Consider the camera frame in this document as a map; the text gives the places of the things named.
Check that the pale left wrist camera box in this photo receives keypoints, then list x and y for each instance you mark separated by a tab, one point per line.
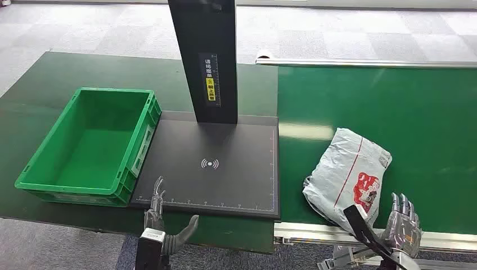
152	235

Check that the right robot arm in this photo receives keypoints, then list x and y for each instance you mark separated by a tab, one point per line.
408	263

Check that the black flat bracket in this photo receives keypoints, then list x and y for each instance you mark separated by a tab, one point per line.
359	221

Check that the green plastic crate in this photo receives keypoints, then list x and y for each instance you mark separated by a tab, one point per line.
93	149

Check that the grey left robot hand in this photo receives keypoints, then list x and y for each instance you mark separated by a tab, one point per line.
153	220

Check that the silver conveyor frame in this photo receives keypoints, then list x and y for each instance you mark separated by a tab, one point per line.
305	233

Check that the yellow and black scanner label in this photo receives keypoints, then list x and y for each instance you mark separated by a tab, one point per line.
211	93

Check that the black scanner machine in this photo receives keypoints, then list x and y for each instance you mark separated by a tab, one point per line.
223	179

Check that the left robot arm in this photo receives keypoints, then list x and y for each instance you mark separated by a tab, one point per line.
149	257

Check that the green conveyor belt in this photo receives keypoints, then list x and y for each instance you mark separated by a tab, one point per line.
410	130

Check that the grey plastic mailer package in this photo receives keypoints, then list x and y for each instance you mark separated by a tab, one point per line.
343	167

